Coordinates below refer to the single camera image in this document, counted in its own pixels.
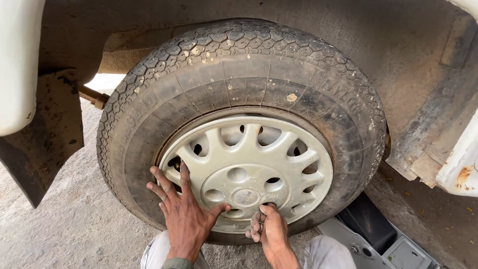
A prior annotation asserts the person's left hand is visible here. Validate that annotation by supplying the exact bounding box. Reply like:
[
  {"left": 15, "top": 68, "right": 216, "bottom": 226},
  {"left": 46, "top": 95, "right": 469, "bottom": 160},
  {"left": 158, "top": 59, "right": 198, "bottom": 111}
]
[{"left": 146, "top": 161, "right": 232, "bottom": 261}]

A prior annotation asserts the person's right hand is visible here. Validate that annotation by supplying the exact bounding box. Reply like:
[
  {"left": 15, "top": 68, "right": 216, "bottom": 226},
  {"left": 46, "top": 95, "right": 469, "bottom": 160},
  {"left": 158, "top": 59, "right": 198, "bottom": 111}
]
[{"left": 245, "top": 202, "right": 296, "bottom": 259}]

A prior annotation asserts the silver plastic wheel cover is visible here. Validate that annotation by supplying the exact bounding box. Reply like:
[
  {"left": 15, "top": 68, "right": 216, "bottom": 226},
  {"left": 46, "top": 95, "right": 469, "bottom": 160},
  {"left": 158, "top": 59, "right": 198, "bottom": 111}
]
[{"left": 158, "top": 116, "right": 334, "bottom": 234}]

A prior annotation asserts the person's right leg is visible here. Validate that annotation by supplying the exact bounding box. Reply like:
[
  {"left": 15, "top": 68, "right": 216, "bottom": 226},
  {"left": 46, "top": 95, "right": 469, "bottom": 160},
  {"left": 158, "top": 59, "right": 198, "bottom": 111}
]
[{"left": 302, "top": 235, "right": 358, "bottom": 269}]

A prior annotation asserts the person's leg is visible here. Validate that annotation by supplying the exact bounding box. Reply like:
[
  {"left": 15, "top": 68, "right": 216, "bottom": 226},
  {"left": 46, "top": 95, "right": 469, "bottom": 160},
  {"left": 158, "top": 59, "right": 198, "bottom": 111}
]
[
  {"left": 302, "top": 235, "right": 358, "bottom": 269},
  {"left": 140, "top": 230, "right": 210, "bottom": 269}
]

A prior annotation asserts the person's left leg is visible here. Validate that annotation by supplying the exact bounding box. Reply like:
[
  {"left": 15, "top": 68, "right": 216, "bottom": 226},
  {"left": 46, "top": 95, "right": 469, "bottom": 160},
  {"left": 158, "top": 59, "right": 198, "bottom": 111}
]
[{"left": 140, "top": 230, "right": 210, "bottom": 269}]

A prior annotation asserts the black jack block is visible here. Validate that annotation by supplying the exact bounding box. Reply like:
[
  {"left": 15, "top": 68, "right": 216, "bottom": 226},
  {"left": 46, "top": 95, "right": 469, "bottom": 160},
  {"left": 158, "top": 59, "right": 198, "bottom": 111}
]
[{"left": 337, "top": 192, "right": 398, "bottom": 255}]

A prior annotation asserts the grey metal floor jack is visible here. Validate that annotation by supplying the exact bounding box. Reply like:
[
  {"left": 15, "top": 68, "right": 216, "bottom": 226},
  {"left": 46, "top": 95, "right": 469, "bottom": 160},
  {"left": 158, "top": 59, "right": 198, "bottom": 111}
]
[{"left": 315, "top": 217, "right": 446, "bottom": 269}]

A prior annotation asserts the black rubber car tire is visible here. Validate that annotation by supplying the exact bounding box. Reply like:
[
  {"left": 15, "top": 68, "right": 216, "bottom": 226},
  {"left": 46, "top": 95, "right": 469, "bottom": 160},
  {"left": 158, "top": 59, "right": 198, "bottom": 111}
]
[{"left": 96, "top": 19, "right": 387, "bottom": 246}]

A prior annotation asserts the rusty metal axle rod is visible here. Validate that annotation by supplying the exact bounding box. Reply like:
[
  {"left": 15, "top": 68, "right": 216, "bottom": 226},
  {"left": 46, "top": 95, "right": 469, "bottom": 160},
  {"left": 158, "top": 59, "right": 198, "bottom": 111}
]
[{"left": 78, "top": 85, "right": 110, "bottom": 111}]

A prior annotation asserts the black muddy mud flap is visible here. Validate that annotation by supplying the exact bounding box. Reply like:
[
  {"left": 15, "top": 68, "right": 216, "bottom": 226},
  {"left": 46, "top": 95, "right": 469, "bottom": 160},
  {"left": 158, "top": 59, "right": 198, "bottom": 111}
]
[{"left": 0, "top": 69, "right": 85, "bottom": 209}]

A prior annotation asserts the white car body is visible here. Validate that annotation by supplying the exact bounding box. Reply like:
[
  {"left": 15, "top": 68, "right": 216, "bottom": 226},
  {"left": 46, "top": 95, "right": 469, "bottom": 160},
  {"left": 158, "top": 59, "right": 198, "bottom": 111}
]
[{"left": 0, "top": 0, "right": 478, "bottom": 199}]

